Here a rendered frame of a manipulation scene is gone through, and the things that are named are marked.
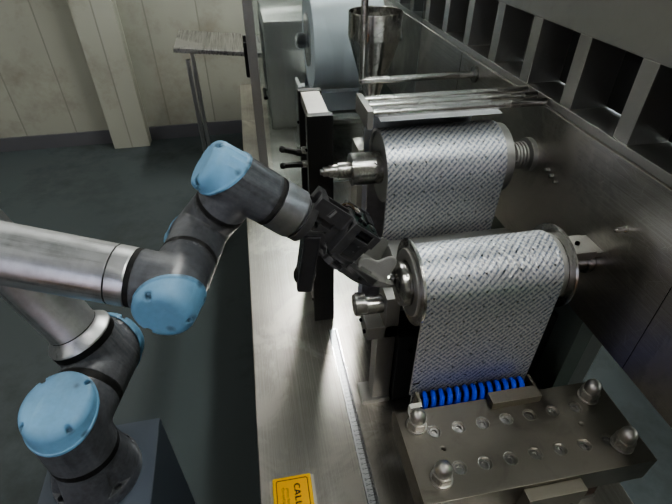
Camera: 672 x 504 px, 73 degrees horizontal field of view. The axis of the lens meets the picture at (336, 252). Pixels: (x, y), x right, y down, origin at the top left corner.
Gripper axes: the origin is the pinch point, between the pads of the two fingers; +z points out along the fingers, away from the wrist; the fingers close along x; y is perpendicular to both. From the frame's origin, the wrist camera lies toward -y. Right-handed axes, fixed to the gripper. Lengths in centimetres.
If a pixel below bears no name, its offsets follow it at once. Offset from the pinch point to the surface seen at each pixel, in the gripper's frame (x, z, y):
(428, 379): -8.6, 17.5, -9.2
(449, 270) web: -6.1, 3.0, 9.8
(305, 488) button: -17.5, 7.7, -35.4
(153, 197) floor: 256, 5, -159
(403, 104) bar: 25.0, -6.1, 21.7
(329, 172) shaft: 21.9, -10.2, 3.6
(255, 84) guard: 94, -16, -8
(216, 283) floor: 150, 42, -128
